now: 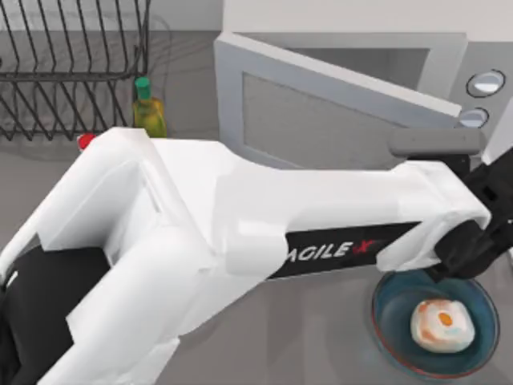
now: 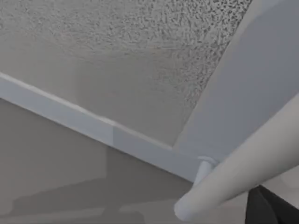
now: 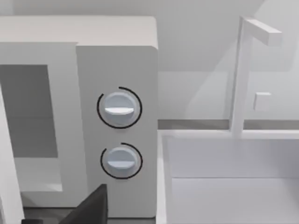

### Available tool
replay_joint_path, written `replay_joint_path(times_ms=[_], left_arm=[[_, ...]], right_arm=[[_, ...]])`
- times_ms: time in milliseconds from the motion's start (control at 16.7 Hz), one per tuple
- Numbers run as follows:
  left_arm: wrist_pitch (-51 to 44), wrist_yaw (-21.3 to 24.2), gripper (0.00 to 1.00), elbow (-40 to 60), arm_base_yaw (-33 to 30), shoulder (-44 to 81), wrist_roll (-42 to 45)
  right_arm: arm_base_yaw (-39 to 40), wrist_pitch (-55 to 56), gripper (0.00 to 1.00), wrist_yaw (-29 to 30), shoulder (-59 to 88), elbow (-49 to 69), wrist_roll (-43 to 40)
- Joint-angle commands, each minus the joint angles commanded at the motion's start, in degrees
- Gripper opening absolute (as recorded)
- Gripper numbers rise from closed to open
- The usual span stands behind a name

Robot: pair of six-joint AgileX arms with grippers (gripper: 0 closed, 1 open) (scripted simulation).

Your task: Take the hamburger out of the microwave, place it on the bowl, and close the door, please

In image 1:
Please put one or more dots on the yellow bottle with green cap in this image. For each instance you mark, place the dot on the yellow bottle with green cap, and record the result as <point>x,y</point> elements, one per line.
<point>149,112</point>

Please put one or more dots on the blue glass bowl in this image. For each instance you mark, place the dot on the blue glass bowl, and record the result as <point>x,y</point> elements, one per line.
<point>394,321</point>

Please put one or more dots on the grey microwave door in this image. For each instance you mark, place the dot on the grey microwave door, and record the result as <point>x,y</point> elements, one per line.
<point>288,92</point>

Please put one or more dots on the large round microwave knob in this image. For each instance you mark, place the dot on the large round microwave knob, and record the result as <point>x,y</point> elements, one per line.
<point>485,82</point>

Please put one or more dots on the white bread with orange spot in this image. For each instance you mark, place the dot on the white bread with orange spot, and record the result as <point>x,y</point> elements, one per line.
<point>441,327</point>

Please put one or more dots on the small round microwave knob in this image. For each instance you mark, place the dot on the small round microwave knob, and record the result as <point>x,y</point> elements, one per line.
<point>473,117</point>

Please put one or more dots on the red bottle cap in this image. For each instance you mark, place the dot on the red bottle cap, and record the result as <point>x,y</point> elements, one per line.
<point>86,141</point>

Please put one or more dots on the pale microwave oven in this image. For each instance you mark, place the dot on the pale microwave oven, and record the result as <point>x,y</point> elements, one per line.
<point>360,24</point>

